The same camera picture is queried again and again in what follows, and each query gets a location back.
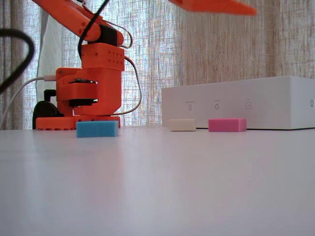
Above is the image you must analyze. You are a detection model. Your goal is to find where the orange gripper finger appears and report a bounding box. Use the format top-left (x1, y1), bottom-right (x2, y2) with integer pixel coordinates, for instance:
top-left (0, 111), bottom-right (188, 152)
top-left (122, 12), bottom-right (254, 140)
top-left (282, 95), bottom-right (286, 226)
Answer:
top-left (168, 0), bottom-right (258, 17)

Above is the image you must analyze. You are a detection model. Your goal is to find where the white cardboard bin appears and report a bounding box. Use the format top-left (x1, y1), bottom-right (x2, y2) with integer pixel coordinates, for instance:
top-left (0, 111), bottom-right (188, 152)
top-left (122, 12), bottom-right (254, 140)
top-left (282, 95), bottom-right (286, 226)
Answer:
top-left (161, 75), bottom-right (315, 130)

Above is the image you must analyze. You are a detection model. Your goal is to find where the pink foam cuboid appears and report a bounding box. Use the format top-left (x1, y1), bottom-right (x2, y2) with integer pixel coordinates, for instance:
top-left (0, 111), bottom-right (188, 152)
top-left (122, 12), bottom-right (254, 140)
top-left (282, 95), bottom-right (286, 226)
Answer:
top-left (208, 118), bottom-right (247, 132)

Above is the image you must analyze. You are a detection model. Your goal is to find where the cream foam cuboid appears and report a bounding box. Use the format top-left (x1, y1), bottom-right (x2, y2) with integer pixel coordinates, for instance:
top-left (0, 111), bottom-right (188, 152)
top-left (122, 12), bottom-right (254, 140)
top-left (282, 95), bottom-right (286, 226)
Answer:
top-left (169, 118), bottom-right (197, 132)

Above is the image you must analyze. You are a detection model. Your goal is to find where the blue foam cuboid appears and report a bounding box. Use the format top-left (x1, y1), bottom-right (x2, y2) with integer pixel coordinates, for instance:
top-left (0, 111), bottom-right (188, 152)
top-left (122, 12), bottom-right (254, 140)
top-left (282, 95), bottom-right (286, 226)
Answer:
top-left (76, 120), bottom-right (119, 138)

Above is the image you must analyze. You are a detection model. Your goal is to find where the black table clamp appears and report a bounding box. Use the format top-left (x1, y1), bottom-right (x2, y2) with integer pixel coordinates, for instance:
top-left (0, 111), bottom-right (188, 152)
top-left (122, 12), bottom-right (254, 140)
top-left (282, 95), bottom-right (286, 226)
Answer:
top-left (32, 89), bottom-right (65, 130)

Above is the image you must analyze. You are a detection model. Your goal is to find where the red white black servo cable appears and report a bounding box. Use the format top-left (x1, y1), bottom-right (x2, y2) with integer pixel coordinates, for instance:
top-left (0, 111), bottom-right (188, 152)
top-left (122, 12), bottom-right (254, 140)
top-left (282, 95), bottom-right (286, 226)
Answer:
top-left (115, 55), bottom-right (143, 116)
top-left (104, 21), bottom-right (134, 50)

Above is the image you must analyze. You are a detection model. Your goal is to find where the black camera cable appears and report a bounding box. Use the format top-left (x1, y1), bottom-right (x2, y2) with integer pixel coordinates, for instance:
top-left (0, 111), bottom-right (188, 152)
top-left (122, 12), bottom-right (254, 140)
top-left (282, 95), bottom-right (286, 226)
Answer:
top-left (77, 0), bottom-right (110, 54)

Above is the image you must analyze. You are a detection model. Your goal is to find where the thick black cable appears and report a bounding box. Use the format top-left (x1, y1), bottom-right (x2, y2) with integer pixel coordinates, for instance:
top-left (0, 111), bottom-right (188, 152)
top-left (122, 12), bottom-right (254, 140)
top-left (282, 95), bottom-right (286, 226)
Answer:
top-left (0, 28), bottom-right (35, 93)

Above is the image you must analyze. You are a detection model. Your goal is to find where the white usb cable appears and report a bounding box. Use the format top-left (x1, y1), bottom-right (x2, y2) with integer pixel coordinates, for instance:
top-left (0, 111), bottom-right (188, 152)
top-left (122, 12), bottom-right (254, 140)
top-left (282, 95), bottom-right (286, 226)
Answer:
top-left (0, 75), bottom-right (58, 128)

